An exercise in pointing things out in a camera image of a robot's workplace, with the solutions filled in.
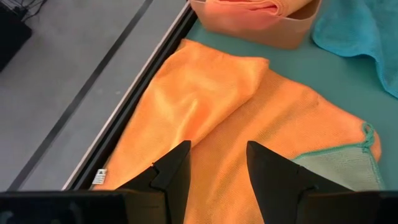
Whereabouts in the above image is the green table mat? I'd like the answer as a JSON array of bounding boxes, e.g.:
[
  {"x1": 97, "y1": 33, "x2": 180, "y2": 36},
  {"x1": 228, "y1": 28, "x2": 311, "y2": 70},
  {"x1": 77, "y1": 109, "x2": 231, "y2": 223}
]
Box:
[{"x1": 185, "y1": 0, "x2": 398, "y2": 192}]

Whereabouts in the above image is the teal microfiber towel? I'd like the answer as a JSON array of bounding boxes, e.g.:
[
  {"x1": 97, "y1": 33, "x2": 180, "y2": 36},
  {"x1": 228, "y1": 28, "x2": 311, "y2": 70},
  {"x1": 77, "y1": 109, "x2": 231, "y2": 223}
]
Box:
[{"x1": 312, "y1": 0, "x2": 398, "y2": 100}]

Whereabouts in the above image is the sage green microfiber towel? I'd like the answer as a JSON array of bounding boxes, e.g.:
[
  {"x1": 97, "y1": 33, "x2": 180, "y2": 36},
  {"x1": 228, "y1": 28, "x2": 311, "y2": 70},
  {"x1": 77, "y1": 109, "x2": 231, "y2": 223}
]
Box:
[{"x1": 292, "y1": 123, "x2": 386, "y2": 191}]

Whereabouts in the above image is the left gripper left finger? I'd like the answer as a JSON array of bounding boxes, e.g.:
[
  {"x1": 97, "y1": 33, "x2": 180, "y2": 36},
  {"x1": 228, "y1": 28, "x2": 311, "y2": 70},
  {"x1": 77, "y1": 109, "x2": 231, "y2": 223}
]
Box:
[{"x1": 0, "y1": 139, "x2": 192, "y2": 224}]

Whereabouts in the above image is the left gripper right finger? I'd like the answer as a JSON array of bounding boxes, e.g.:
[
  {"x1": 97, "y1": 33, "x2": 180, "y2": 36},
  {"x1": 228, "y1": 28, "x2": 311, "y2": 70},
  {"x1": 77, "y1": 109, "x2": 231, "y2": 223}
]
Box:
[{"x1": 246, "y1": 140, "x2": 398, "y2": 224}]

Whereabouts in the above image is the black table frame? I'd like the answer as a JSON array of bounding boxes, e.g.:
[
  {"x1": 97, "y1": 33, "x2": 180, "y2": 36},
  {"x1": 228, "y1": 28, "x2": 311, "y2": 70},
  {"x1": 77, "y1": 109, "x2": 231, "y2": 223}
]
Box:
[{"x1": 62, "y1": 0, "x2": 200, "y2": 191}]

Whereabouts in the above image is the tan plastic bin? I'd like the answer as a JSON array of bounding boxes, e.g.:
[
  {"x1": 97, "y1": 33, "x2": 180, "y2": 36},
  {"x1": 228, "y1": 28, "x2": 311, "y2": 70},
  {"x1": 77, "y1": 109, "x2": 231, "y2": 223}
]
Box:
[{"x1": 189, "y1": 0, "x2": 323, "y2": 50}]

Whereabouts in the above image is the black equipment box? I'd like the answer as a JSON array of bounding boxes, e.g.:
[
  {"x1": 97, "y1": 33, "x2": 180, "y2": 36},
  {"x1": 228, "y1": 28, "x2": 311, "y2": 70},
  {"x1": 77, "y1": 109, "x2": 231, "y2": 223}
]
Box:
[{"x1": 0, "y1": 0, "x2": 34, "y2": 72}]

